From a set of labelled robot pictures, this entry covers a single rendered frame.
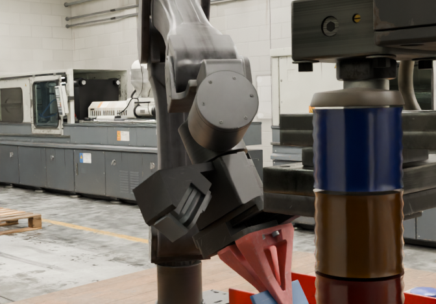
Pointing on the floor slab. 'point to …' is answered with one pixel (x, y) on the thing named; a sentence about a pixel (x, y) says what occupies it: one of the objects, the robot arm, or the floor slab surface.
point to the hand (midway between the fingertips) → (281, 299)
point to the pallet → (34, 223)
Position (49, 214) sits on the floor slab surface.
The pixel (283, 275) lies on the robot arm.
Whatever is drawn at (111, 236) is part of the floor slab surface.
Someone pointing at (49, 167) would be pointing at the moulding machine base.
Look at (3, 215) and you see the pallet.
